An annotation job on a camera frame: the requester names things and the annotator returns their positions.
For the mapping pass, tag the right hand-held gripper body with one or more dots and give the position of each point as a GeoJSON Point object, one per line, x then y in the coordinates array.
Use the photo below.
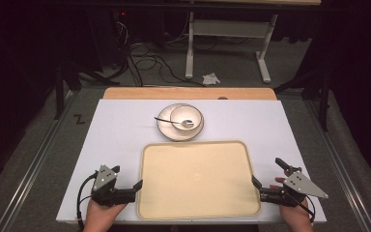
{"type": "Point", "coordinates": [302, 187]}

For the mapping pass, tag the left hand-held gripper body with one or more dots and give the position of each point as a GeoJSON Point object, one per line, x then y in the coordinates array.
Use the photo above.
{"type": "Point", "coordinates": [104, 180]}

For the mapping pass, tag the beige plastic tray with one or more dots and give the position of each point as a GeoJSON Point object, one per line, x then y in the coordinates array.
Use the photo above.
{"type": "Point", "coordinates": [199, 180]}

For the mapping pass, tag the white plate with dark rim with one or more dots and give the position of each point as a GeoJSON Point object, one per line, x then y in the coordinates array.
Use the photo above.
{"type": "Point", "coordinates": [165, 127]}

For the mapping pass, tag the metal spoon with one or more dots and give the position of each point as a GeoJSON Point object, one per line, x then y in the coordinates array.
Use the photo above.
{"type": "Point", "coordinates": [169, 121]}

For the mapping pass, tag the white bowl with dark rim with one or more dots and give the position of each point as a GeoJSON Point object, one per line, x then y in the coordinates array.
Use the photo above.
{"type": "Point", "coordinates": [186, 114]}

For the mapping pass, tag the person's right hand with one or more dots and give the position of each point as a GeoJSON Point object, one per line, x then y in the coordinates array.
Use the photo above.
{"type": "Point", "coordinates": [296, 219]}

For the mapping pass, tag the person's left hand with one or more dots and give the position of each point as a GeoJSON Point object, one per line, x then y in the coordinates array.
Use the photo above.
{"type": "Point", "coordinates": [99, 217]}

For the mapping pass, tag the white board table cover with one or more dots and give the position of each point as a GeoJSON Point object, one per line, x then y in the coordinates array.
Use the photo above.
{"type": "Point", "coordinates": [116, 135]}

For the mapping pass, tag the black metal stand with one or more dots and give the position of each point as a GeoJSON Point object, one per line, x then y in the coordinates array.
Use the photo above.
{"type": "Point", "coordinates": [59, 90]}
{"type": "Point", "coordinates": [324, 96]}

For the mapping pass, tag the wooden table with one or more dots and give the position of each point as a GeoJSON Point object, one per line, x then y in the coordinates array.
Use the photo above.
{"type": "Point", "coordinates": [174, 93]}

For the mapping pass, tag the crumpled white paper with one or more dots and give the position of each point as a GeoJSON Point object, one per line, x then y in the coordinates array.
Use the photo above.
{"type": "Point", "coordinates": [211, 78]}

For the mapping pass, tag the dark equipment case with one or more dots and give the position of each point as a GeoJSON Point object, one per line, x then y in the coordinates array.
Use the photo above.
{"type": "Point", "coordinates": [109, 35]}

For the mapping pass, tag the metal floor rail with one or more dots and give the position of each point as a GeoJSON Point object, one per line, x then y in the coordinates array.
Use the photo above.
{"type": "Point", "coordinates": [29, 174]}
{"type": "Point", "coordinates": [341, 167]}

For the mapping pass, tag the white metal desk frame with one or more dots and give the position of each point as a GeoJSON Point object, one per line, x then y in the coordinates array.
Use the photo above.
{"type": "Point", "coordinates": [230, 28]}

